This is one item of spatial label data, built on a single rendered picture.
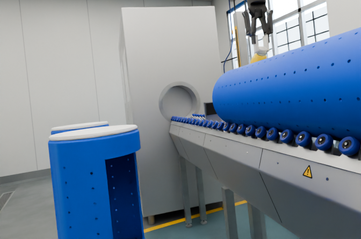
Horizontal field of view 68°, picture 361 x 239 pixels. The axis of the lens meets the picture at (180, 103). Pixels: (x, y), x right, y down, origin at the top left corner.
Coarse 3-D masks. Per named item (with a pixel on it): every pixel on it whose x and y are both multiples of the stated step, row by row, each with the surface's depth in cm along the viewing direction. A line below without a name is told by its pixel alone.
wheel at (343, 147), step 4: (348, 136) 61; (352, 136) 60; (344, 140) 61; (348, 140) 60; (352, 140) 59; (356, 140) 59; (340, 144) 62; (344, 144) 60; (348, 144) 60; (352, 144) 59; (356, 144) 58; (340, 148) 61; (344, 148) 60; (348, 148) 59; (352, 148) 58; (356, 148) 58; (344, 152) 60; (348, 152) 59; (352, 152) 59; (356, 152) 58
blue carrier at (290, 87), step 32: (352, 32) 60; (256, 64) 98; (288, 64) 76; (320, 64) 63; (352, 64) 54; (224, 96) 115; (256, 96) 89; (288, 96) 73; (320, 96) 62; (352, 96) 54; (256, 128) 108; (288, 128) 82; (320, 128) 68; (352, 128) 58
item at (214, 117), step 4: (204, 104) 170; (208, 104) 168; (212, 104) 169; (204, 108) 170; (208, 108) 168; (212, 108) 168; (204, 112) 171; (208, 112) 168; (212, 112) 168; (208, 116) 169; (212, 116) 170; (216, 116) 171; (208, 120) 169; (212, 120) 170; (216, 120) 171; (220, 120) 171
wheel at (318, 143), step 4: (320, 136) 69; (324, 136) 67; (328, 136) 66; (316, 140) 69; (320, 140) 67; (324, 140) 67; (328, 140) 66; (332, 140) 66; (316, 144) 68; (320, 144) 67; (324, 144) 66; (328, 144) 66; (332, 144) 66; (320, 148) 67; (324, 148) 66; (328, 148) 66
